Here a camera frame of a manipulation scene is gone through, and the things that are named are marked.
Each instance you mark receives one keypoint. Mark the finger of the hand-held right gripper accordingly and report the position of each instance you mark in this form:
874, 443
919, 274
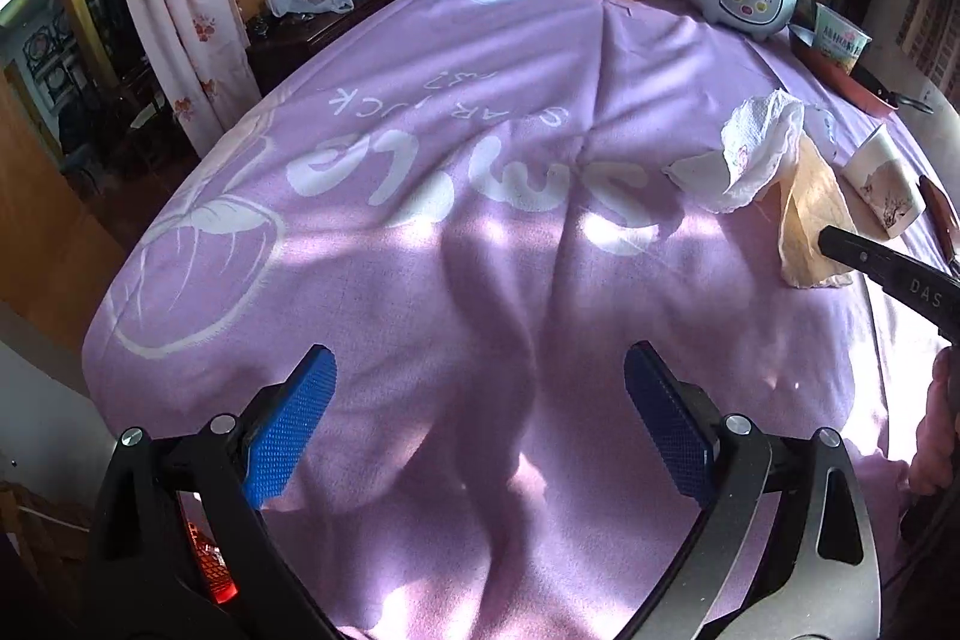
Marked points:
900, 276

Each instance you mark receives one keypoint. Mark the white paper tissue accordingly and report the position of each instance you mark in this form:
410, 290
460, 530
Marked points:
750, 153

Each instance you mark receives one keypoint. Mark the wooden door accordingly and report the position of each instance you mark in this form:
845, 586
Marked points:
45, 220

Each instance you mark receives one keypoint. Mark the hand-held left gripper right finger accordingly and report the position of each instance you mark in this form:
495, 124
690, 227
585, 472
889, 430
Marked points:
667, 419

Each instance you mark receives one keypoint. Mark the person's right hand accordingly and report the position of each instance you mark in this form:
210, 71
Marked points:
937, 430

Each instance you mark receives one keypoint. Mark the purple printed blanket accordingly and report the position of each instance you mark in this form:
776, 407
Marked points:
465, 175

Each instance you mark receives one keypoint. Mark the dark wooden cabinet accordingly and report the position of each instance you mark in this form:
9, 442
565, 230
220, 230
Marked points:
300, 44

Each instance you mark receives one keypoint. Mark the green instant noodle cup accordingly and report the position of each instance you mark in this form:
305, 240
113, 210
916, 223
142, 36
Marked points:
841, 40

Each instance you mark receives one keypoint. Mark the white paper cup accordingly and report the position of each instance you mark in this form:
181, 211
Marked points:
885, 183

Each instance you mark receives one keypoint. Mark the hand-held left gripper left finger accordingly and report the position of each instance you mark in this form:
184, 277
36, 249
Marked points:
289, 430

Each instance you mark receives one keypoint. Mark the red frying pan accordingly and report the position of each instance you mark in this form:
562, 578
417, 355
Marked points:
862, 85

